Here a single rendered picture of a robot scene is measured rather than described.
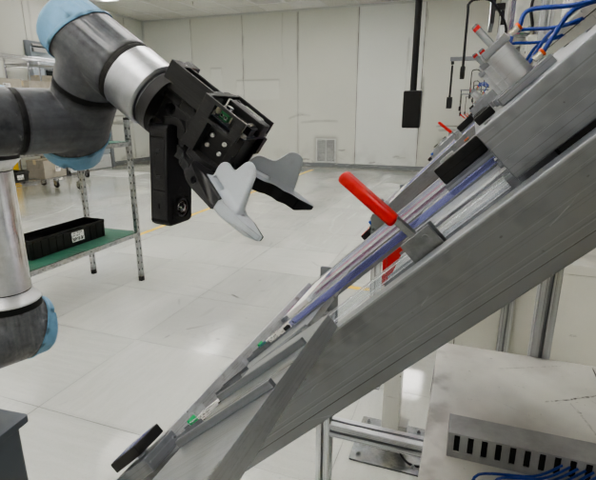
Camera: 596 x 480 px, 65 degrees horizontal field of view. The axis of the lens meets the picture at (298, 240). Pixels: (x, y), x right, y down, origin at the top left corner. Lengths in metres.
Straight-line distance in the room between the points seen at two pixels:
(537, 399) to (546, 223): 0.70
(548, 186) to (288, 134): 9.52
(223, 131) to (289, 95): 9.34
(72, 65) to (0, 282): 0.56
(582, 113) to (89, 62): 0.46
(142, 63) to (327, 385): 0.37
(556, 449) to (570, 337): 1.20
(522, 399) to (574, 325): 1.01
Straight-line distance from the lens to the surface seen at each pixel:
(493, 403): 0.99
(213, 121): 0.49
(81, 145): 0.63
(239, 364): 0.83
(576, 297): 1.96
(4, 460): 1.16
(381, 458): 1.77
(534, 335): 1.17
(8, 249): 1.02
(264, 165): 0.54
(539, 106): 0.39
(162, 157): 0.53
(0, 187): 1.00
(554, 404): 1.04
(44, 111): 0.60
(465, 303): 0.38
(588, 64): 0.40
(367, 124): 9.36
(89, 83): 0.58
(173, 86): 0.52
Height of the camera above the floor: 1.15
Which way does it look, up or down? 16 degrees down
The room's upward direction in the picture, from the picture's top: straight up
